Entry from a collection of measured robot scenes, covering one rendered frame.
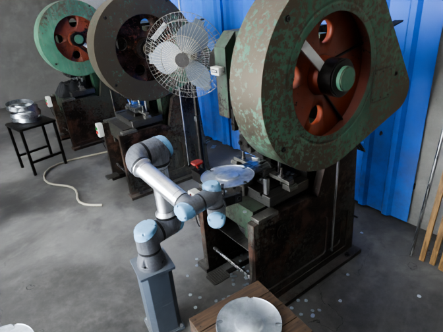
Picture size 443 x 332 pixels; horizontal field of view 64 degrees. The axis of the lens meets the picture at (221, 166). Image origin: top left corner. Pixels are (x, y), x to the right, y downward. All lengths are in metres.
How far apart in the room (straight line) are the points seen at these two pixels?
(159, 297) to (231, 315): 0.43
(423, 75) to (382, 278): 1.31
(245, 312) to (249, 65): 1.08
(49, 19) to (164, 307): 3.40
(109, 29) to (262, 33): 1.74
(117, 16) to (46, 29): 1.73
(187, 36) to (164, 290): 1.58
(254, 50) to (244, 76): 0.10
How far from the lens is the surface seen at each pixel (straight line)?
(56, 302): 2.63
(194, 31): 2.51
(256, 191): 1.93
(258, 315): 1.74
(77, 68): 4.63
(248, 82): 1.33
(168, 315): 2.10
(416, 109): 2.72
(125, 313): 2.38
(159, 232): 1.82
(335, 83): 1.52
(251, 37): 1.35
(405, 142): 2.82
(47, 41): 4.53
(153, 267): 1.87
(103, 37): 2.88
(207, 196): 1.43
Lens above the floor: 1.67
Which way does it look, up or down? 26 degrees down
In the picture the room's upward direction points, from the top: 5 degrees counter-clockwise
